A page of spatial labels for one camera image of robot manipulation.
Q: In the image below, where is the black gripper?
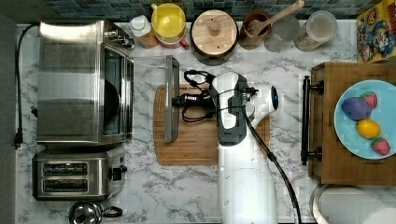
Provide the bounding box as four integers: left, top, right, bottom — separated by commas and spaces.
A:
172, 93, 215, 109

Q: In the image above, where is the glass oven door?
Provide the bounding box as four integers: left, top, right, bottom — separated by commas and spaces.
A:
134, 55, 180, 143

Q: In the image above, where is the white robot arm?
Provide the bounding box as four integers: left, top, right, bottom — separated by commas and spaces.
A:
172, 70, 302, 224

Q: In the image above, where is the stainless steel toaster oven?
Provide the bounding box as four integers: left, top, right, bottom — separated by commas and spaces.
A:
36, 21, 134, 146

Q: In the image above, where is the wooden cutting board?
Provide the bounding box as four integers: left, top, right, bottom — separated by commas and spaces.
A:
152, 83, 271, 166

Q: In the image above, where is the wooden lid canister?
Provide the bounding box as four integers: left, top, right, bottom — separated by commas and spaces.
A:
190, 9, 238, 66

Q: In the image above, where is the brown utensil holder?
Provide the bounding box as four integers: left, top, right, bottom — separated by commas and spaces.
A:
239, 10, 271, 49

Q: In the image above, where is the wooden spatula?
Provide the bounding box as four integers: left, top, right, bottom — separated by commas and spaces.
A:
247, 0, 305, 35

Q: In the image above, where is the yellow pitcher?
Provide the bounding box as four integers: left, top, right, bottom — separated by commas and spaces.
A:
151, 3, 189, 49

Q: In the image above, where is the white capped bottle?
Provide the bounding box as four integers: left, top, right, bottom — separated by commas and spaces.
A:
129, 15, 159, 49

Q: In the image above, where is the clear glass jar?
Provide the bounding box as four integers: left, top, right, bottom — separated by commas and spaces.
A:
264, 15, 300, 52

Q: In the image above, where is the white lid jar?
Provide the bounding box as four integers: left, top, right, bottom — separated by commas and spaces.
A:
293, 10, 338, 52

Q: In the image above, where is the light blue plate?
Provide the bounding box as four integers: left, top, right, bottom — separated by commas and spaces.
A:
333, 79, 395, 160

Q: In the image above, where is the purple toy fruit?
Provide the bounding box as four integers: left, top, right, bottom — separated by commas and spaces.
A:
342, 97, 372, 120

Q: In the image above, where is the yellow toy lemon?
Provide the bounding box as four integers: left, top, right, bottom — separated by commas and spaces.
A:
356, 119, 381, 139

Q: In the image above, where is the upper toy strawberry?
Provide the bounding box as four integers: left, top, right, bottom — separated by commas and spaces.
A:
361, 91, 377, 108

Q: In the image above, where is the toy strawberry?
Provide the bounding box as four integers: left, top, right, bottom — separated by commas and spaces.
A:
361, 91, 377, 108
371, 137, 390, 155

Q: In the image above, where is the lower toy strawberry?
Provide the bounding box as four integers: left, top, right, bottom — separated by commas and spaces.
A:
371, 137, 390, 155

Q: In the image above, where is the cereal box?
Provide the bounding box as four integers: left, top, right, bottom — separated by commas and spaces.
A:
357, 0, 396, 63

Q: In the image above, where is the wooden tray with handle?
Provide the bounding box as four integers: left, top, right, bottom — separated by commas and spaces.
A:
301, 62, 395, 186

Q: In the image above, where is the black power cord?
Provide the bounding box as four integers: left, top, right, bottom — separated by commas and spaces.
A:
12, 22, 40, 149

